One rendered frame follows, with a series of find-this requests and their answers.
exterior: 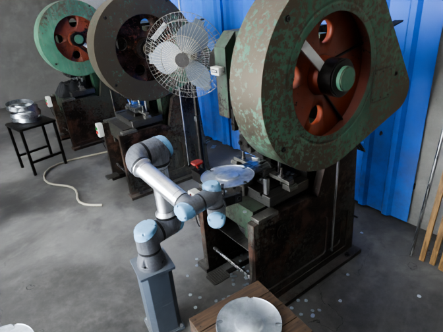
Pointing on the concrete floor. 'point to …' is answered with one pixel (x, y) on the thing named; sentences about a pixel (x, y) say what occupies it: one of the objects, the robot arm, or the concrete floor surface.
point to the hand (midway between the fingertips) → (223, 186)
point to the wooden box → (296, 325)
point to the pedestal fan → (190, 35)
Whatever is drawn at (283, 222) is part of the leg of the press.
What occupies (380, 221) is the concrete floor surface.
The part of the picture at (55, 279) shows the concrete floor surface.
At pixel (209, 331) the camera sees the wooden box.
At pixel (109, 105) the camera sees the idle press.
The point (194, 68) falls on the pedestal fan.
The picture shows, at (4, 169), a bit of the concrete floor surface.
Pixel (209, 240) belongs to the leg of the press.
